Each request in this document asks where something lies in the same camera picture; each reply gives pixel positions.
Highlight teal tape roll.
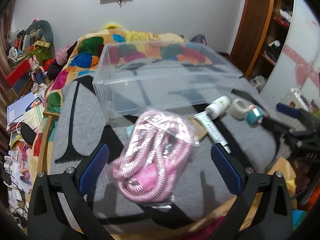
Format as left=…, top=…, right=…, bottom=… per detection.
left=245, top=107, right=264, bottom=126

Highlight white green tube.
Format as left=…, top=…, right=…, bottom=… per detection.
left=194, top=112, right=231, bottom=153

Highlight pink rope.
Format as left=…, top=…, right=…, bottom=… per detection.
left=107, top=107, right=201, bottom=207

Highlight white wardrobe door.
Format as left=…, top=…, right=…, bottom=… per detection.
left=260, top=0, right=319, bottom=107

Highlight grey black blanket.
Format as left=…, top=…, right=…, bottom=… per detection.
left=49, top=72, right=276, bottom=234

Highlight clear tape roll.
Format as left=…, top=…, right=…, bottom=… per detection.
left=229, top=99, right=254, bottom=120

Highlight white cream bottle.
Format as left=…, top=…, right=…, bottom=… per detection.
left=205, top=96, right=231, bottom=120

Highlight white blue booklet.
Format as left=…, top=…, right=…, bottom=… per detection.
left=7, top=92, right=35, bottom=125

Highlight brown wooden door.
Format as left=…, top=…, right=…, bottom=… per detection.
left=231, top=0, right=274, bottom=77

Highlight rabbit figurine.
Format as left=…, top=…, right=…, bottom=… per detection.
left=28, top=55, right=46, bottom=85

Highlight red box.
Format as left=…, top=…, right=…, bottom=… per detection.
left=6, top=59, right=30, bottom=87

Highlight clear acrylic box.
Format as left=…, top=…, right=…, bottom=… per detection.
left=93, top=41, right=242, bottom=121

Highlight pink knitted hat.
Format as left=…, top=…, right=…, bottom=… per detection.
left=55, top=44, right=72, bottom=66

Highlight green gift box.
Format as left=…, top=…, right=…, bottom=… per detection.
left=28, top=47, right=53, bottom=66

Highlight colourful patchwork blanket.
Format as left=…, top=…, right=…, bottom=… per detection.
left=27, top=28, right=213, bottom=188

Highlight yellow headboard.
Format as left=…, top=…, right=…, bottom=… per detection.
left=102, top=22, right=123, bottom=30

